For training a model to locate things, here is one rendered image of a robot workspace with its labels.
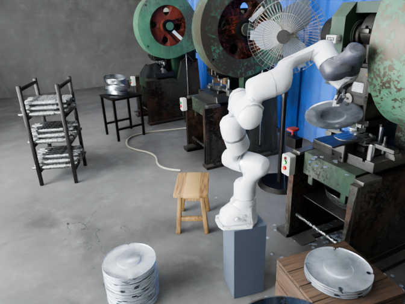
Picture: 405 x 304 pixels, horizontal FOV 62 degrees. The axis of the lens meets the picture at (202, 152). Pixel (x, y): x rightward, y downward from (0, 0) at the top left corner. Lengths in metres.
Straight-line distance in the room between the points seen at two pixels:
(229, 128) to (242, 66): 1.70
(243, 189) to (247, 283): 0.57
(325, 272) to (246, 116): 0.79
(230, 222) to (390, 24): 1.11
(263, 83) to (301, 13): 1.34
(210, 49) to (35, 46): 5.43
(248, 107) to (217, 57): 1.64
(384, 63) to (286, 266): 0.99
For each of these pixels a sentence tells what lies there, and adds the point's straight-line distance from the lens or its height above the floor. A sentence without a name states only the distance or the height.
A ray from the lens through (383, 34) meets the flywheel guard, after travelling 1.56.
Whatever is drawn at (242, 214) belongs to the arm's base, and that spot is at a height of 0.52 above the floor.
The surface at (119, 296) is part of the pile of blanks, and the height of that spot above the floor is 0.12.
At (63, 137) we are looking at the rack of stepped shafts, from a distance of 3.40.
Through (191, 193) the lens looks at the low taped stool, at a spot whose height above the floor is 0.33.
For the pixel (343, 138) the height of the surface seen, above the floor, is 0.79.
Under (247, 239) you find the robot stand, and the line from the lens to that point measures 1.80.
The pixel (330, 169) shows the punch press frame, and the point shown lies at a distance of 2.08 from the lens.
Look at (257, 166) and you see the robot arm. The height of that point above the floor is 0.80.
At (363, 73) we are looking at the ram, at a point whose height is 1.14.
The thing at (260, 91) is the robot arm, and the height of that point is 1.17.
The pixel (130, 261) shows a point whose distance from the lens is 1.95.
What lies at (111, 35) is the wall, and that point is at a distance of 8.06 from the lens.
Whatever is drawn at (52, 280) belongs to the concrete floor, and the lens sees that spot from 2.37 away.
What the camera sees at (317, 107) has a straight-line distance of 1.85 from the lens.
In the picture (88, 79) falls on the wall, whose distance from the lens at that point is 8.05.
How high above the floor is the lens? 1.47
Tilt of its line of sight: 23 degrees down
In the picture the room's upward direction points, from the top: 2 degrees counter-clockwise
